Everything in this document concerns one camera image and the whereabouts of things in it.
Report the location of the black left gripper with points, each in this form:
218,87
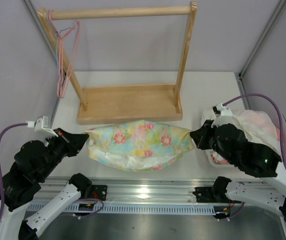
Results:
74,142

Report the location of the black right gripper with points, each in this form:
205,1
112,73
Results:
199,135

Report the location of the floral pastel skirt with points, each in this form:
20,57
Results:
138,146

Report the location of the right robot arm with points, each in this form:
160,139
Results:
254,159

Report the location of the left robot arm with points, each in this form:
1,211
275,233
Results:
32,165

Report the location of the white plastic laundry basket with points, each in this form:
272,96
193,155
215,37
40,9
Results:
218,166

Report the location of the wooden clothes rack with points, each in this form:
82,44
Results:
119,103

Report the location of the white crumpled garment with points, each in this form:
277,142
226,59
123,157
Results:
258,128

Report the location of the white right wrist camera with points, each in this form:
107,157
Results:
224,115

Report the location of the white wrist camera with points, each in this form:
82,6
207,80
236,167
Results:
42,126
224,115

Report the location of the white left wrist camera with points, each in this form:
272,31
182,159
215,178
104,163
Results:
42,126

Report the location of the aluminium mounting rail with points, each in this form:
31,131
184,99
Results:
141,190

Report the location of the white slotted cable duct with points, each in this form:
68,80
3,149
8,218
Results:
119,208

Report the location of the blue wire hanger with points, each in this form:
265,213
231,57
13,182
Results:
61,35

